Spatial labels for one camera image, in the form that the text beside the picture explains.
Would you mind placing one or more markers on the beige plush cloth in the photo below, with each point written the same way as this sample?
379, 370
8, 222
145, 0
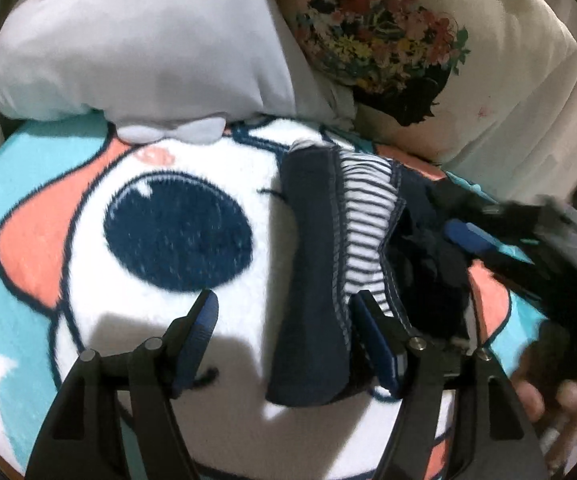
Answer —
543, 150

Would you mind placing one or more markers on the navy striped pants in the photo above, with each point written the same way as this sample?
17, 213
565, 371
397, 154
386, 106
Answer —
313, 285

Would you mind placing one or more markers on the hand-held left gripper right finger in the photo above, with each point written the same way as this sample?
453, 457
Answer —
373, 335

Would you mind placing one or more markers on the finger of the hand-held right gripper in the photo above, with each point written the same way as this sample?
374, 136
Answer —
473, 205
468, 237

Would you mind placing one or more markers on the printed turquoise fleece blanket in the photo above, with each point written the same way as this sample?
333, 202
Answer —
93, 310

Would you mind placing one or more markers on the cream floral print pillow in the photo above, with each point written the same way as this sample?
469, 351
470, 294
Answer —
508, 40

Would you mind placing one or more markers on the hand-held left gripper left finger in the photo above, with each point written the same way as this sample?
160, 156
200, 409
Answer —
201, 330

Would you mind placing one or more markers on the person's right hand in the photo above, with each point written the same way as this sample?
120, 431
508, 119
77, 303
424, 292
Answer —
533, 400

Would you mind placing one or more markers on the white grey plush toy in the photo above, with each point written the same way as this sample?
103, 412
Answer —
143, 45

